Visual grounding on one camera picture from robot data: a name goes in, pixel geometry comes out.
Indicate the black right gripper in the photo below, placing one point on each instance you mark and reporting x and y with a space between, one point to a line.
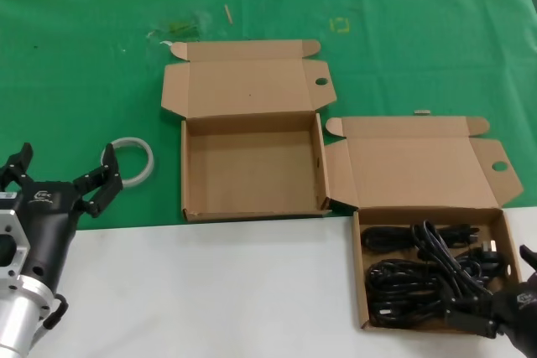
520 312

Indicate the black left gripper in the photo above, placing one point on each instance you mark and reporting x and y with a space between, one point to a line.
48 228

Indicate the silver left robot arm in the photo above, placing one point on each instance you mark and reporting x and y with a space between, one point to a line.
21 316

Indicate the open brown cardboard box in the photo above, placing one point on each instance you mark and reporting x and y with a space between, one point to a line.
251 165
419 165

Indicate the clear adhesive tape roll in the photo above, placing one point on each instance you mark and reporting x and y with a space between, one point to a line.
147 165

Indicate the green table cloth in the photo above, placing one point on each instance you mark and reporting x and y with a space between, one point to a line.
84 81

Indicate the white paper scrap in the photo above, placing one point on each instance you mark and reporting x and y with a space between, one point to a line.
166 43

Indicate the clear plastic wrapper scrap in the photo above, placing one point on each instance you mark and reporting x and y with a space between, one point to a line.
184 27

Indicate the small grey metal piece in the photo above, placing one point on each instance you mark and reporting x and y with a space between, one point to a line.
422 112

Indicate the small wooden stick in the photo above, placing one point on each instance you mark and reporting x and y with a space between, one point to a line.
228 14

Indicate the left aluminium camera bracket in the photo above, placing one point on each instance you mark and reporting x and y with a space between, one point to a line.
12 245

